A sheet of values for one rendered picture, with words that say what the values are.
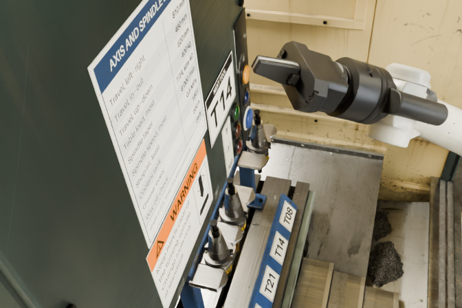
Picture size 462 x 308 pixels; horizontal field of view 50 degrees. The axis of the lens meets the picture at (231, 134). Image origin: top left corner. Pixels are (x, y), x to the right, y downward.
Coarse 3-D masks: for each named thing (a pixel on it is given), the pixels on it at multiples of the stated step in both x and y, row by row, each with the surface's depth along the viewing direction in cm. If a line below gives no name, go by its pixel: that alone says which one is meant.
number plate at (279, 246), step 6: (276, 234) 137; (276, 240) 136; (282, 240) 137; (276, 246) 135; (282, 246) 137; (270, 252) 133; (276, 252) 134; (282, 252) 136; (276, 258) 133; (282, 258) 135; (282, 264) 134
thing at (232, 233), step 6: (222, 222) 109; (222, 228) 108; (228, 228) 108; (234, 228) 108; (240, 228) 108; (228, 234) 107; (234, 234) 107; (240, 234) 107; (228, 240) 106; (234, 240) 106
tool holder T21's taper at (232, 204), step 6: (234, 192) 105; (228, 198) 105; (234, 198) 105; (228, 204) 106; (234, 204) 106; (240, 204) 108; (228, 210) 108; (234, 210) 107; (240, 210) 108; (228, 216) 109; (234, 216) 108
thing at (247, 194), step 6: (234, 186) 116; (240, 186) 116; (246, 186) 116; (240, 192) 115; (246, 192) 115; (252, 192) 115; (240, 198) 114; (246, 198) 113; (252, 198) 114; (246, 204) 112
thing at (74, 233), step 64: (0, 0) 23; (64, 0) 27; (128, 0) 34; (192, 0) 45; (0, 64) 23; (64, 64) 28; (0, 128) 24; (64, 128) 29; (0, 192) 25; (64, 192) 30; (128, 192) 38; (0, 256) 25; (64, 256) 31; (128, 256) 40; (192, 256) 58
